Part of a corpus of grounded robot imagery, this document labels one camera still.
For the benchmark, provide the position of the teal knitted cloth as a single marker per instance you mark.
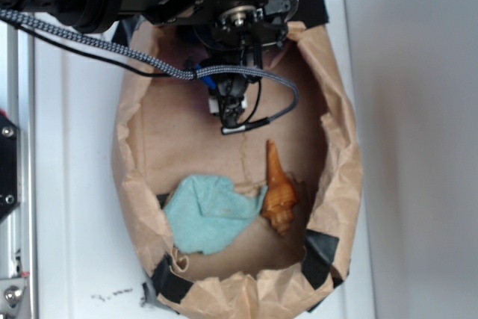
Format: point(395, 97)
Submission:
point(206, 213)

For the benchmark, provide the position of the black octagonal mount plate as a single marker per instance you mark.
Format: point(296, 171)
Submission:
point(8, 166)

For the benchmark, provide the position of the black tape piece right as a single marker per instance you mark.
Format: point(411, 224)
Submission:
point(320, 252)

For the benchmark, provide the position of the brown paper bag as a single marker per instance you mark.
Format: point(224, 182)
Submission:
point(164, 133)

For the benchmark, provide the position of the black tape piece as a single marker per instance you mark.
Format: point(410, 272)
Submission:
point(164, 281)
point(320, 252)

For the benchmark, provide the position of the black tape piece left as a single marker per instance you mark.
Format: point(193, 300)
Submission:
point(164, 281)

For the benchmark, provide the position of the aluminium frame rail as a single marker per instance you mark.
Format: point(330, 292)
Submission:
point(18, 217)

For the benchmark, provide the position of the orange conch seashell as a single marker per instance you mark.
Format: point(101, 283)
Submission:
point(281, 196)

